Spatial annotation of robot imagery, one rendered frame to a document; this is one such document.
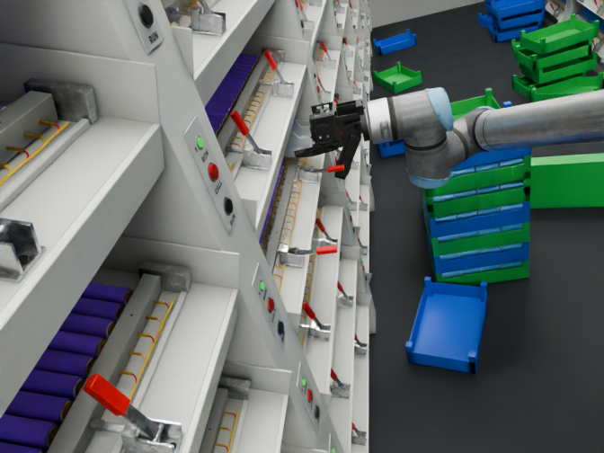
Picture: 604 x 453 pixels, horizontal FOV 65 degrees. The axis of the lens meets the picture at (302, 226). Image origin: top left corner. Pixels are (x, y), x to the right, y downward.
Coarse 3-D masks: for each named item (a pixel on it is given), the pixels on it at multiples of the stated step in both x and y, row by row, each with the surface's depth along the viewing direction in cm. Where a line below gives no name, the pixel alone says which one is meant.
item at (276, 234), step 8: (296, 160) 104; (288, 168) 101; (296, 168) 102; (288, 176) 99; (288, 184) 96; (288, 192) 94; (280, 200) 92; (288, 200) 92; (280, 208) 90; (296, 208) 93; (280, 216) 88; (280, 224) 86; (272, 232) 84; (280, 232) 84; (272, 240) 82; (272, 248) 81; (264, 256) 79; (272, 256) 79; (272, 264) 78; (272, 272) 79; (280, 280) 77
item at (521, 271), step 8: (432, 264) 171; (480, 272) 161; (488, 272) 160; (496, 272) 160; (504, 272) 160; (512, 272) 160; (520, 272) 160; (440, 280) 164; (448, 280) 164; (456, 280) 164; (464, 280) 163; (472, 280) 163; (480, 280) 163; (488, 280) 163; (496, 280) 163
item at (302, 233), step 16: (288, 160) 109; (304, 160) 109; (320, 160) 110; (320, 176) 105; (304, 192) 99; (304, 208) 95; (272, 224) 90; (288, 224) 90; (304, 224) 91; (288, 240) 87; (304, 240) 87; (288, 272) 80; (304, 272) 80; (288, 288) 77; (304, 288) 78; (288, 304) 75
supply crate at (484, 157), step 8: (504, 104) 144; (488, 152) 134; (496, 152) 134; (504, 152) 133; (512, 152) 133; (520, 152) 133; (528, 152) 133; (472, 160) 135; (480, 160) 135; (488, 160) 135; (496, 160) 135; (456, 168) 137
